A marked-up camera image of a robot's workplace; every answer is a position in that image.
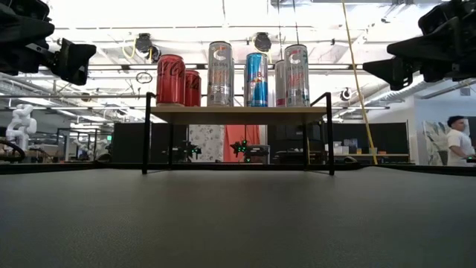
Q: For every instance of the white Celsius energy can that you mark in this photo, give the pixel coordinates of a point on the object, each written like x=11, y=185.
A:
x=297, y=82

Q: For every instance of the black robot green lights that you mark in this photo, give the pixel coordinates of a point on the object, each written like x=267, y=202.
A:
x=187, y=150
x=249, y=150

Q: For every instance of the white Celsius Peach Vibe can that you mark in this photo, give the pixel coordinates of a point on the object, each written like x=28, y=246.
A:
x=279, y=85

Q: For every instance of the wooden shelf black metal legs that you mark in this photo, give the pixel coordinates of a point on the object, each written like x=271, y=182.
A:
x=238, y=113

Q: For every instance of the red Coca-Cola Zero can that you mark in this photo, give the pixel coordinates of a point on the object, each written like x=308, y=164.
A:
x=194, y=93
x=170, y=85

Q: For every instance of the dark can white lid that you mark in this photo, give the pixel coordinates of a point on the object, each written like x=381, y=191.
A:
x=256, y=85

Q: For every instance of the person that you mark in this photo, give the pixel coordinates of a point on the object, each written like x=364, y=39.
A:
x=459, y=145

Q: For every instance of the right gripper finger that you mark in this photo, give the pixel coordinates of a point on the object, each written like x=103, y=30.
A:
x=394, y=72

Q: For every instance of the black metal table frame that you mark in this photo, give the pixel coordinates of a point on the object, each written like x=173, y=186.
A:
x=37, y=168

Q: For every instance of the black partition panel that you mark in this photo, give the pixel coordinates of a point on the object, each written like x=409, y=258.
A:
x=130, y=143
x=390, y=137

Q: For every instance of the black table mat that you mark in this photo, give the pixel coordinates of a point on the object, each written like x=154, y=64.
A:
x=223, y=223

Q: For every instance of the red panel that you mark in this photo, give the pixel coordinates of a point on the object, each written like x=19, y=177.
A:
x=238, y=134

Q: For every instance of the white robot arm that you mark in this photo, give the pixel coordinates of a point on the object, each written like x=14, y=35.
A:
x=22, y=126

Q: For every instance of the abstract painted picture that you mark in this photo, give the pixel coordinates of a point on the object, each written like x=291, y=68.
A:
x=433, y=141

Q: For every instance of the floral patterned panel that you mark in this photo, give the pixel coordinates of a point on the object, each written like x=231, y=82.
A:
x=210, y=137

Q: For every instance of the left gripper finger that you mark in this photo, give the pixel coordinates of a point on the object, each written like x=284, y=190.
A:
x=76, y=61

